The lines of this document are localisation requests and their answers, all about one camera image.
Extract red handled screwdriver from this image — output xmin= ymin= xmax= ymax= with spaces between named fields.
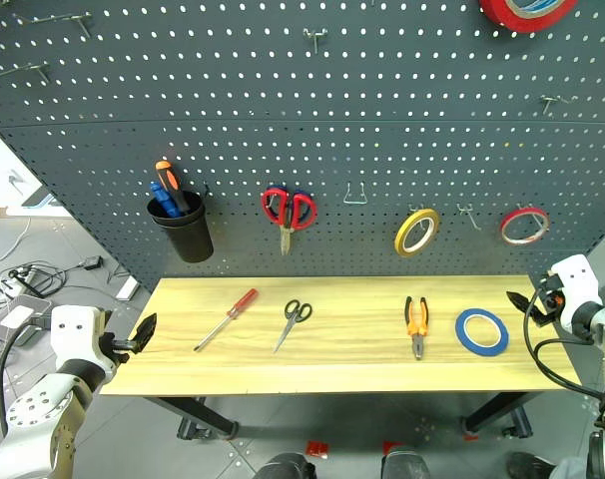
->
xmin=192 ymin=287 xmax=261 ymax=353

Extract dark grey metal pegboard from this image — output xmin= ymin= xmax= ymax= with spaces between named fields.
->
xmin=0 ymin=0 xmax=605 ymax=293

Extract thin red tape roll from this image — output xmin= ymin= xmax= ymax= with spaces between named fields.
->
xmin=498 ymin=207 xmax=552 ymax=247

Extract metal wire pegboard hook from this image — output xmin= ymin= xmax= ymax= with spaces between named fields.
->
xmin=342 ymin=181 xmax=370 ymax=207

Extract black table leg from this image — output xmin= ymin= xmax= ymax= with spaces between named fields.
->
xmin=460 ymin=391 xmax=534 ymax=440
xmin=144 ymin=395 xmax=241 ymax=442

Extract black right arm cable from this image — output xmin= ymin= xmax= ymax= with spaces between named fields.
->
xmin=522 ymin=277 xmax=605 ymax=401

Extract black floor cable tangle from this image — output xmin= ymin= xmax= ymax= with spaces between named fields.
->
xmin=0 ymin=262 xmax=87 ymax=320

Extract blue tape roll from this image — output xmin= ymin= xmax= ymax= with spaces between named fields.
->
xmin=454 ymin=307 xmax=510 ymax=358

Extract blue handled screwdriver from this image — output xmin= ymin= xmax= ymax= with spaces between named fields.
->
xmin=148 ymin=180 xmax=185 ymax=219

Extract short metal pegboard hook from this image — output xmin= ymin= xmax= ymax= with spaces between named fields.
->
xmin=538 ymin=94 xmax=574 ymax=117
xmin=455 ymin=201 xmax=483 ymax=233
xmin=515 ymin=201 xmax=544 ymax=236
xmin=302 ymin=27 xmax=330 ymax=56
xmin=407 ymin=203 xmax=434 ymax=237

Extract long metal pegboard hook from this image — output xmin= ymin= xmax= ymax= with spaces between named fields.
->
xmin=12 ymin=11 xmax=94 ymax=39
xmin=0 ymin=61 xmax=52 ymax=84

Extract red handled scissors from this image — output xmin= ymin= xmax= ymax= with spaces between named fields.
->
xmin=260 ymin=187 xmax=317 ymax=257

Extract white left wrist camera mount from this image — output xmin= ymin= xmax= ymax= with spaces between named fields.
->
xmin=49 ymin=304 xmax=108 ymax=371

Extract white power strip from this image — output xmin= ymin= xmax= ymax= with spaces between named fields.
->
xmin=114 ymin=275 xmax=141 ymax=302

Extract light wooden table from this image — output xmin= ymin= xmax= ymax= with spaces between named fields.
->
xmin=99 ymin=274 xmax=584 ymax=398

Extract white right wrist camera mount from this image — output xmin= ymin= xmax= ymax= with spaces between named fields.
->
xmin=548 ymin=253 xmax=605 ymax=326

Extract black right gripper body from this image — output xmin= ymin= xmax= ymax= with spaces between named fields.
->
xmin=530 ymin=270 xmax=566 ymax=328

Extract orange and black pliers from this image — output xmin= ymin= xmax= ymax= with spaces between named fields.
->
xmin=403 ymin=295 xmax=430 ymax=361

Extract black handled scissors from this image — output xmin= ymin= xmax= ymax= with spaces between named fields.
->
xmin=272 ymin=298 xmax=314 ymax=356

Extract dark rounded shape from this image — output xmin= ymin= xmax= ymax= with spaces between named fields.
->
xmin=379 ymin=449 xmax=432 ymax=479
xmin=505 ymin=450 xmax=559 ymax=479
xmin=252 ymin=451 xmax=318 ymax=479

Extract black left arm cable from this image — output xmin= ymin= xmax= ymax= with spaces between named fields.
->
xmin=0 ymin=318 xmax=40 ymax=438

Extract large red tape roll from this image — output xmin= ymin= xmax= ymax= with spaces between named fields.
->
xmin=478 ymin=0 xmax=579 ymax=35

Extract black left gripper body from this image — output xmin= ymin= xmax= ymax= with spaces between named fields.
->
xmin=99 ymin=333 xmax=137 ymax=365

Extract grey box with white card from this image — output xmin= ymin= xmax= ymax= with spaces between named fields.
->
xmin=0 ymin=293 xmax=55 ymax=348

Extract black plastic cup holder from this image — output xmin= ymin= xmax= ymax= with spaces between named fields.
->
xmin=146 ymin=190 xmax=216 ymax=264

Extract white floor cable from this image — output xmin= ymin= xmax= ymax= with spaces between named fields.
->
xmin=0 ymin=216 xmax=32 ymax=264

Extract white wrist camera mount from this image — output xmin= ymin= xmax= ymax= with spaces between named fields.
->
xmin=548 ymin=253 xmax=605 ymax=326
xmin=49 ymin=304 xmax=108 ymax=371

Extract yellow tape roll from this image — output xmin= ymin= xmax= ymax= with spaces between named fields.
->
xmin=393 ymin=208 xmax=442 ymax=259

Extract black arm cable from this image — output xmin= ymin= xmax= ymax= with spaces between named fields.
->
xmin=522 ymin=277 xmax=605 ymax=401
xmin=0 ymin=318 xmax=40 ymax=438

